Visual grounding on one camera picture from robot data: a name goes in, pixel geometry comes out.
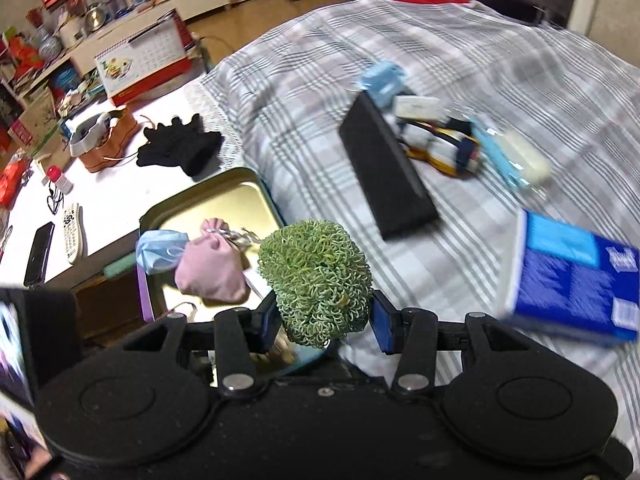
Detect blue face mask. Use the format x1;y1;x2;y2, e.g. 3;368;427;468
135;229;190;276
359;61;407;109

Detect green sponge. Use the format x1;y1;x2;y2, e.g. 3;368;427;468
103;254;139;279

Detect cream soft pad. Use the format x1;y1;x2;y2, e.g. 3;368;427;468
499;129;551;186

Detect white lace cloth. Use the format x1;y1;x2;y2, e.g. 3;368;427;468
182;77;241;171

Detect desk calendar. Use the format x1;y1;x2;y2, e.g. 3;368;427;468
94;9;194;106

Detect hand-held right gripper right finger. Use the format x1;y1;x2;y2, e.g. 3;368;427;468
369;289;522;394

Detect white tissue packet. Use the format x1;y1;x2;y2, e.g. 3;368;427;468
392;94;446;124

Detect grey plaid quilt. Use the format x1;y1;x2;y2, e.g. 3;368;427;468
204;0;640;413

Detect black phone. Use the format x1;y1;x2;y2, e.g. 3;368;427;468
23;221;55;287

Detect white and yellow rolled sock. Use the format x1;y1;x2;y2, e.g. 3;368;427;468
407;137;466;176

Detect orange leather tray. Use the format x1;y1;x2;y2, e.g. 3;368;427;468
69;107;141;174

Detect white bottle with red cap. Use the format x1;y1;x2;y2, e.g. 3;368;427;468
45;164;75;195

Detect black knit gloves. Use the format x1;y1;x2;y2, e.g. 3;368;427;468
135;113;224;179

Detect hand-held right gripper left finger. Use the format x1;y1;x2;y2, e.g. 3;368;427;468
122;291;283;394

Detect blue tissue box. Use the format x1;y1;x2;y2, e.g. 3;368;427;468
502;208;640;347

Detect black rectangular box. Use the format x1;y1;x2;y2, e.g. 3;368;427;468
338;92;441;241

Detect gold metal tin tray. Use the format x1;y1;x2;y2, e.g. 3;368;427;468
138;167;342;377

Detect white remote control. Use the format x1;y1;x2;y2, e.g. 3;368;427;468
62;203;84;265

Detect green curly scrubber ball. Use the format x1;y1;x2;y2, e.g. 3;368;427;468
257;219;372;349

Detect clear light blue packet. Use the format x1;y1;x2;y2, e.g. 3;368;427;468
469;119;531;191

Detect blue and white vase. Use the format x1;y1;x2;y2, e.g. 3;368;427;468
37;29;64;61

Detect pink drawstring pouch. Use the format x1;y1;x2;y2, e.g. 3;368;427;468
173;218;251;305

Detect brown cardboard box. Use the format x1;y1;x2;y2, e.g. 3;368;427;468
7;87;66;159

